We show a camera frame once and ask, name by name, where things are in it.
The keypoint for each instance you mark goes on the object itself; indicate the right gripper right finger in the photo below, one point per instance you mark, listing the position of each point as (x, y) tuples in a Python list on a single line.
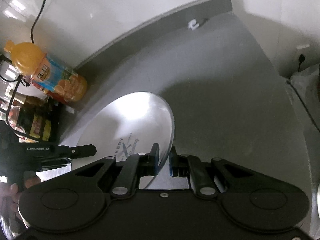
[(199, 175)]

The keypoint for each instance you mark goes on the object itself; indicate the black wire rack shelf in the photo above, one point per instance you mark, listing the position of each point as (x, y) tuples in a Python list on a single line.
[(12, 79)]

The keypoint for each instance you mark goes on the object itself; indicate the left hand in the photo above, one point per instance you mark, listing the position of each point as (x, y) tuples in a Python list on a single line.
[(11, 219)]

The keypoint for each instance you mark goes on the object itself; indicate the white plate with blue logo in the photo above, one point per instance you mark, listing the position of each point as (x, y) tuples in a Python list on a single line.
[(131, 125)]

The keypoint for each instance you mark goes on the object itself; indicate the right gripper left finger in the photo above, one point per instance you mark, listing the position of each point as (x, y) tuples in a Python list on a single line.
[(133, 169)]

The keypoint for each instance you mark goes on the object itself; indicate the dark bottle yellow label red handle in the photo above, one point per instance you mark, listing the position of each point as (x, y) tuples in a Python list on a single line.
[(35, 117)]

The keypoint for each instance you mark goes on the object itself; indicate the orange juice bottle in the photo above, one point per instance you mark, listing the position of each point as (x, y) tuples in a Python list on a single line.
[(31, 61)]

